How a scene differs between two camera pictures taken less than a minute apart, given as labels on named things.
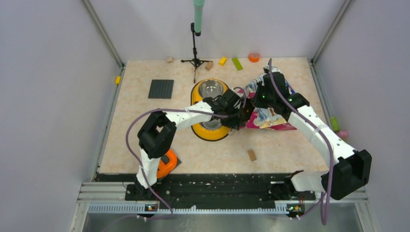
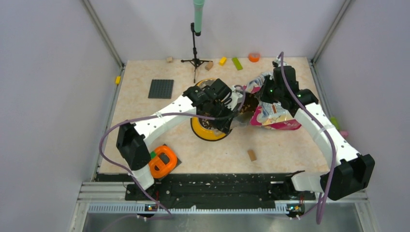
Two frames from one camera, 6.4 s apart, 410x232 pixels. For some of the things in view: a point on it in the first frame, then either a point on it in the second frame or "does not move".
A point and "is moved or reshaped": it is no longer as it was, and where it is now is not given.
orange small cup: x=254 y=57 does not move
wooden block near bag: x=252 y=154 does not move
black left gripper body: x=239 y=116 → x=222 y=113
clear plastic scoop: x=232 y=131 is moved or reshaped
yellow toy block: x=222 y=61 does not move
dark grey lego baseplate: x=161 y=89 does not move
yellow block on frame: x=118 y=80 does not move
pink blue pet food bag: x=261 y=118 is moved or reshaped
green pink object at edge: x=334 y=125 does not move
